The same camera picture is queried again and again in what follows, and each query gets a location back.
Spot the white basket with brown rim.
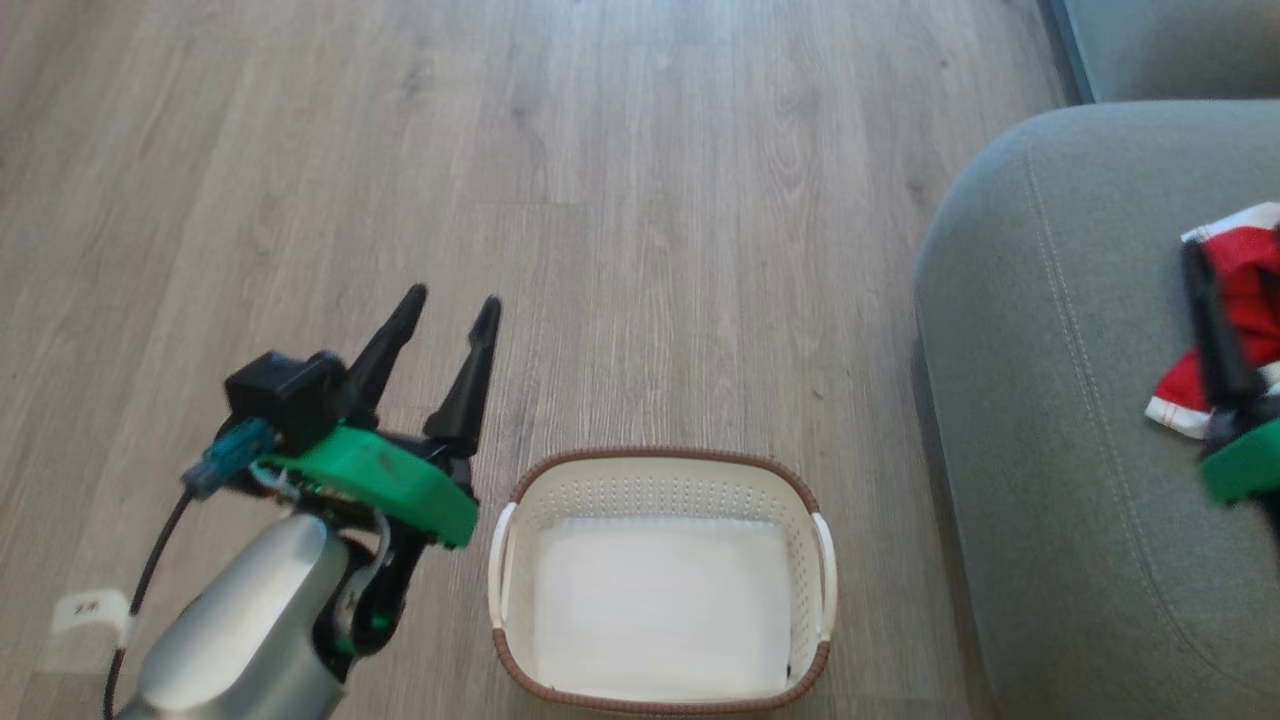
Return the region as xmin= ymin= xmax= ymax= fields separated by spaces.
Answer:
xmin=487 ymin=446 xmax=840 ymax=717

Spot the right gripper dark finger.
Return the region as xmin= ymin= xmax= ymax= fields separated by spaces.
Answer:
xmin=1180 ymin=238 xmax=1269 ymax=411

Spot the white cable label tag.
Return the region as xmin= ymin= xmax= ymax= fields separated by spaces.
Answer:
xmin=50 ymin=588 xmax=137 ymax=647

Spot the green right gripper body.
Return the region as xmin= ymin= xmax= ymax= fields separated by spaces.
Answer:
xmin=1198 ymin=395 xmax=1280 ymax=507

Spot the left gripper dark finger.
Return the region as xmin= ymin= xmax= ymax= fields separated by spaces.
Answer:
xmin=343 ymin=284 xmax=430 ymax=429
xmin=423 ymin=294 xmax=504 ymax=458

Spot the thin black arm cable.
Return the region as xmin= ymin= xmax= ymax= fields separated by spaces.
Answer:
xmin=102 ymin=488 xmax=197 ymax=720

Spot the blue cable connector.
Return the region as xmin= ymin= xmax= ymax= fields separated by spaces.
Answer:
xmin=181 ymin=417 xmax=277 ymax=501

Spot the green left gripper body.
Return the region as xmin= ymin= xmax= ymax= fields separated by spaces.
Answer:
xmin=255 ymin=424 xmax=482 ymax=550

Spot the backless grey sofa seat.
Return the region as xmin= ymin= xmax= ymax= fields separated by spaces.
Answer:
xmin=913 ymin=98 xmax=1280 ymax=720

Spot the red and white garment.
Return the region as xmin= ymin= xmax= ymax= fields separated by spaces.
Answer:
xmin=1144 ymin=202 xmax=1280 ymax=442

